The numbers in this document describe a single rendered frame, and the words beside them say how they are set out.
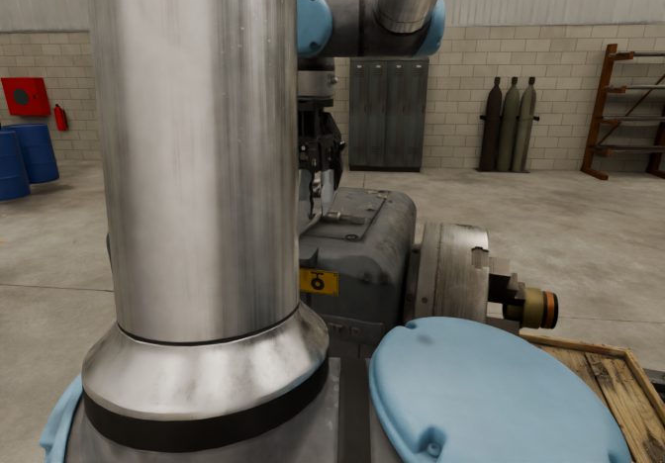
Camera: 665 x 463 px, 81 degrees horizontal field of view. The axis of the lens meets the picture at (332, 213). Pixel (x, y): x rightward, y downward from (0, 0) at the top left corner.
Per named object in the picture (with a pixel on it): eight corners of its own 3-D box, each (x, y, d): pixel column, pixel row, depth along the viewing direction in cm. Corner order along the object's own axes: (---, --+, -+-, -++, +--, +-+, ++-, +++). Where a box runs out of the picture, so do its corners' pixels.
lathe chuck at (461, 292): (425, 399, 72) (440, 231, 69) (430, 335, 102) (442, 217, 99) (476, 410, 69) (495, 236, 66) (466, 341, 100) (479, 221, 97)
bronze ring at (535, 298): (511, 295, 76) (563, 302, 73) (505, 273, 84) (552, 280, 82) (504, 334, 79) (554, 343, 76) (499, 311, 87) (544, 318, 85)
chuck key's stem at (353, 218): (365, 222, 78) (310, 217, 80) (366, 212, 77) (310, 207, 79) (364, 226, 76) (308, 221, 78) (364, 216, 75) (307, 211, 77)
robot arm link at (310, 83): (299, 71, 69) (343, 71, 66) (299, 99, 70) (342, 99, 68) (281, 70, 62) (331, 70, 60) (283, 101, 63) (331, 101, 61)
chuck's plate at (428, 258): (406, 394, 73) (421, 229, 70) (417, 332, 103) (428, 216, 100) (425, 398, 72) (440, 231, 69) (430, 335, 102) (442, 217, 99)
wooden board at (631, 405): (515, 457, 71) (518, 441, 70) (496, 339, 104) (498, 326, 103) (713, 507, 63) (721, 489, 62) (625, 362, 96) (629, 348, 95)
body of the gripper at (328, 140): (282, 173, 66) (279, 99, 62) (301, 163, 74) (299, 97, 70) (326, 176, 64) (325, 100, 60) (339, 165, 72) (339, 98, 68)
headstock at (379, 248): (120, 390, 87) (84, 228, 75) (231, 288, 130) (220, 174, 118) (381, 460, 71) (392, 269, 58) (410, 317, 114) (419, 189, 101)
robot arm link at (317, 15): (360, -16, 46) (358, 2, 56) (266, -15, 47) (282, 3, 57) (358, 55, 49) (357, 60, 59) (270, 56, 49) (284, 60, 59)
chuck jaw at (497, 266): (464, 301, 80) (471, 269, 71) (465, 280, 83) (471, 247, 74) (522, 309, 77) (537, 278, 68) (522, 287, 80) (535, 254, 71)
